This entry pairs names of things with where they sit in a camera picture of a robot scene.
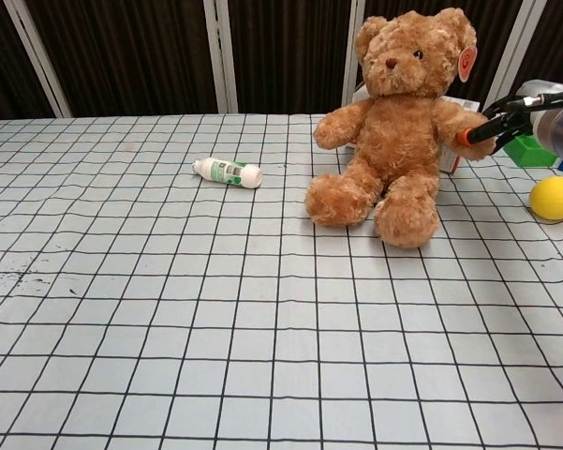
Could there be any white bottle green label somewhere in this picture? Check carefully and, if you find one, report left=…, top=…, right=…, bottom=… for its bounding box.
left=191, top=157, right=264, bottom=190

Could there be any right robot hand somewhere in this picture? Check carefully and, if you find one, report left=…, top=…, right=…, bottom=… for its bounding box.
left=453, top=79, right=563, bottom=166

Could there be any brown teddy bear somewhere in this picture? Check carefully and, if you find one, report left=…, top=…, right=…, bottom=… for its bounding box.
left=304, top=7, right=497, bottom=249

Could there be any white red barcode carton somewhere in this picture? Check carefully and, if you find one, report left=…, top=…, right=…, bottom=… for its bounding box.
left=437, top=95, right=482, bottom=176

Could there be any green toy building block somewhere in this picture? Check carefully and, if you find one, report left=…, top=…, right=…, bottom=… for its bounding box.
left=502, top=132, right=562, bottom=168

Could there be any yellow foam ball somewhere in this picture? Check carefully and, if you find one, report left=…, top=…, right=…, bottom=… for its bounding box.
left=528, top=176, right=563, bottom=221

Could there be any white partition frame post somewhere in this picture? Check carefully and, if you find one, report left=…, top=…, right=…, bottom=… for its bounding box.
left=482, top=0, right=536, bottom=112
left=3, top=0, right=72, bottom=119
left=202, top=0, right=239, bottom=113
left=342, top=0, right=367, bottom=108

